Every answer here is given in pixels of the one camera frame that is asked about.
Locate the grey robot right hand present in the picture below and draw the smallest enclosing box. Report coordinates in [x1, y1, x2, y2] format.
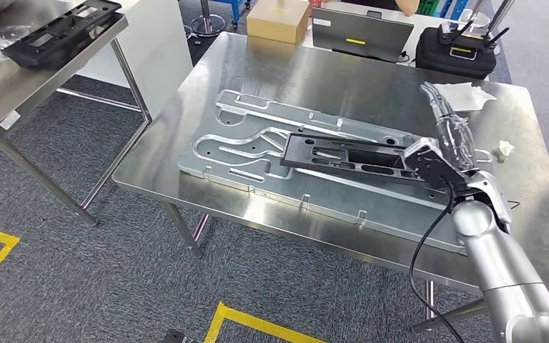
[420, 81, 478, 172]

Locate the chrome base stanchion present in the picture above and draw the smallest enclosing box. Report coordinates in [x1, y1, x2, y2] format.
[189, 0, 227, 37]

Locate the stamped aluminium panel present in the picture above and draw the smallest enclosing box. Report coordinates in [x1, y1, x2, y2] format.
[177, 89, 493, 254]

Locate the black carry bag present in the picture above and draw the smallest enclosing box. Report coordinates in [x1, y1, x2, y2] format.
[415, 26, 497, 81]

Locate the person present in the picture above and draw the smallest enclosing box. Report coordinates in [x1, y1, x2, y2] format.
[395, 0, 421, 17]

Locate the black camera cable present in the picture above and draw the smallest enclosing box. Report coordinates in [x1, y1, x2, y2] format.
[409, 177, 466, 343]

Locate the crumpled white paper scrap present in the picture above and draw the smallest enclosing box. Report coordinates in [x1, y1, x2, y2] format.
[492, 140, 516, 164]

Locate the white cabinet block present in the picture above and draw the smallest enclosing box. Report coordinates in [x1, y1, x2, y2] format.
[75, 0, 194, 117]

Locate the green plastic box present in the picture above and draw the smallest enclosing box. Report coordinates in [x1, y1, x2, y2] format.
[415, 0, 441, 15]

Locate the brown cardboard box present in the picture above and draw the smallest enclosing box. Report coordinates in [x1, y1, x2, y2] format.
[246, 0, 312, 45]

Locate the black remote controller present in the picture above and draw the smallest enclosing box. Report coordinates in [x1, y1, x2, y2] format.
[437, 21, 511, 61]

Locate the grey laptop computer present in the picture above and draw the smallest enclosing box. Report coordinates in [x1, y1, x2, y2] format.
[311, 6, 415, 64]

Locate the stainless steel table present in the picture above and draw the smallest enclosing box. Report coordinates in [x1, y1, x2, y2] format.
[112, 31, 549, 334]
[0, 0, 153, 227]

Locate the white paper sheet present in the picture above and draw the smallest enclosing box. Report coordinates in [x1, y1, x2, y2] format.
[430, 81, 498, 113]

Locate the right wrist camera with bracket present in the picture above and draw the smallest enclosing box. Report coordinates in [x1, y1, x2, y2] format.
[402, 137, 470, 193]

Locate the blue metal rack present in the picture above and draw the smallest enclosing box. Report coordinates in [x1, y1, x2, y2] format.
[210, 0, 252, 29]

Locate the black plastic licence plate frame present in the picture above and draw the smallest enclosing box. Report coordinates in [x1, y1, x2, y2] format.
[0, 0, 123, 70]
[280, 133, 435, 184]

